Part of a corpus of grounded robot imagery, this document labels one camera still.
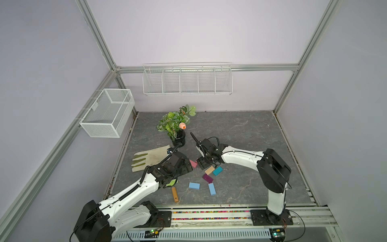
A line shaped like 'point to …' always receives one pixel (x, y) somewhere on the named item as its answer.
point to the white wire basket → (109, 115)
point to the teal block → (217, 171)
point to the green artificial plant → (173, 122)
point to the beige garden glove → (142, 160)
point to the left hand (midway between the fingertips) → (184, 168)
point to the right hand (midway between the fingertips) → (203, 159)
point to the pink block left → (194, 164)
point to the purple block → (207, 178)
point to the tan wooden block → (209, 170)
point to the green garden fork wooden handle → (175, 194)
